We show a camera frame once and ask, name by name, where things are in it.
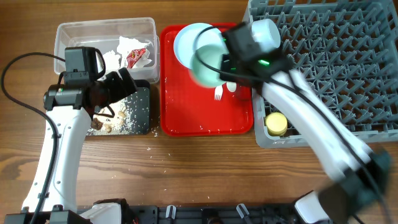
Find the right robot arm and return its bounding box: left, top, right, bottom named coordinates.
left=221, top=22, right=392, bottom=223

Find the light blue plate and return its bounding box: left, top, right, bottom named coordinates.
left=174, top=23, right=223, bottom=69

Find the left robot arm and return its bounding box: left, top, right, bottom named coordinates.
left=4, top=47, right=139, bottom=223

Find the light blue bowl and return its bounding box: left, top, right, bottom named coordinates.
left=251, top=19, right=281, bottom=52

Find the white plastic fork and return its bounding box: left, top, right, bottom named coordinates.
left=215, top=85, right=223, bottom=101

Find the green bowl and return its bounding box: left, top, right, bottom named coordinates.
left=189, top=44, right=229, bottom=88

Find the food scraps and rice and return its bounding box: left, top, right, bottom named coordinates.
left=86, top=90, right=150, bottom=135

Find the white napkin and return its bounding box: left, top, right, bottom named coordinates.
left=103, top=50, right=121, bottom=72
left=116, top=36, right=152, bottom=68

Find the red serving tray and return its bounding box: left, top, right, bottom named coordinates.
left=160, top=25, right=254, bottom=137

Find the white plastic spoon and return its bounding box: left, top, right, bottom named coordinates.
left=226, top=82, right=237, bottom=93

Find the black food waste tray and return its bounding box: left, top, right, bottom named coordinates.
left=85, top=79, right=152, bottom=136

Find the red snack wrapper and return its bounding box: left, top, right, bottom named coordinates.
left=126, top=48, right=147, bottom=68

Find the clear plastic waste bin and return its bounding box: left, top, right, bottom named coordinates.
left=54, top=17, right=160, bottom=83

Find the yellow cup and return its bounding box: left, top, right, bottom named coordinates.
left=264, top=112, right=288, bottom=136

